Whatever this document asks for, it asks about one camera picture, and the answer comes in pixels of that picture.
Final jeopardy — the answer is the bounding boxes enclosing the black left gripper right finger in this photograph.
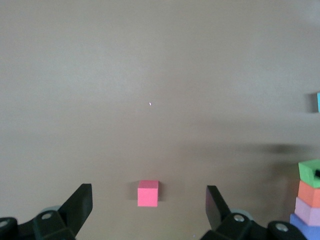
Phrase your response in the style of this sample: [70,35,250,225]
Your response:
[199,185,309,240]

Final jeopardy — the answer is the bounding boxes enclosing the orange foam cube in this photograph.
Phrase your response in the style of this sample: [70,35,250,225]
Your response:
[297,180,320,209]

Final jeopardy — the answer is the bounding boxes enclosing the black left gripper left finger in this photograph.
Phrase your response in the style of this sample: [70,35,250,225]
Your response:
[0,183,94,240]

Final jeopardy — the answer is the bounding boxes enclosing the red foam cube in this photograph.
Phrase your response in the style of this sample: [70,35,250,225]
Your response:
[137,179,160,208]

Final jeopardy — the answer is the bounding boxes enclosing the pink foam cube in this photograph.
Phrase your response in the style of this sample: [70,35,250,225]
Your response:
[294,196,320,227]

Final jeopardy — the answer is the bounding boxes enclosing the green foam cube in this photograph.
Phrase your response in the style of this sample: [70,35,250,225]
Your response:
[298,159,320,189]

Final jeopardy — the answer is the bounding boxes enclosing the violet foam cube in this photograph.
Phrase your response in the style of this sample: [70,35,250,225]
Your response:
[289,213,320,240]

